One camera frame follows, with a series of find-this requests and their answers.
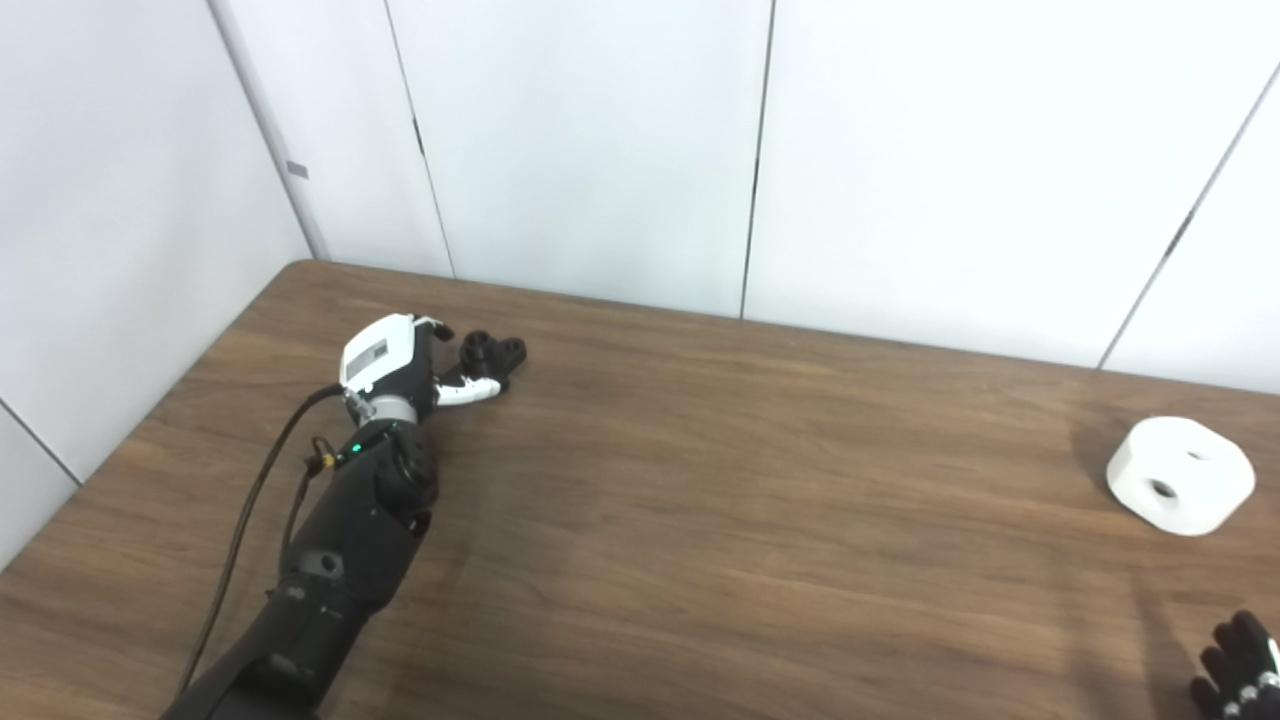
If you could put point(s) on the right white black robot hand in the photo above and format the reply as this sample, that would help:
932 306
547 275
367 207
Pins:
1245 670

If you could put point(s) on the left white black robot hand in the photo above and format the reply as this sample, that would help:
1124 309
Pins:
380 350

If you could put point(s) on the black flanged holder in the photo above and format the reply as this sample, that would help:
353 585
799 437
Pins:
510 353

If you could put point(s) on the round white piece with holes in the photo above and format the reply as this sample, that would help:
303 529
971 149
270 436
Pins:
1185 475

